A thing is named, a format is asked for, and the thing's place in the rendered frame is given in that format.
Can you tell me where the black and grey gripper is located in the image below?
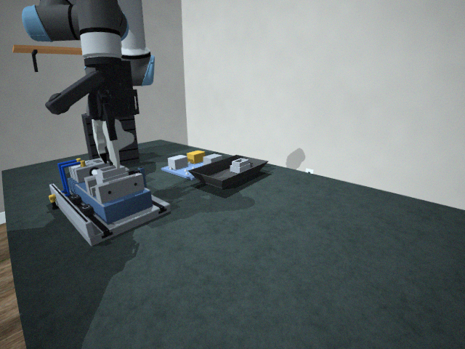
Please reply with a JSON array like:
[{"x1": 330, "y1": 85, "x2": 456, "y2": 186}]
[{"x1": 84, "y1": 57, "x2": 140, "y2": 169}]

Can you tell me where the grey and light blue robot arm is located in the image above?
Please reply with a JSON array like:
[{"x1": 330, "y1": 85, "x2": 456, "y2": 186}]
[{"x1": 22, "y1": 0, "x2": 155, "y2": 115}]

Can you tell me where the yellow rectangular block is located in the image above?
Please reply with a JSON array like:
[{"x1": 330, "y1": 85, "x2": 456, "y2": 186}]
[{"x1": 187, "y1": 151, "x2": 205, "y2": 164}]

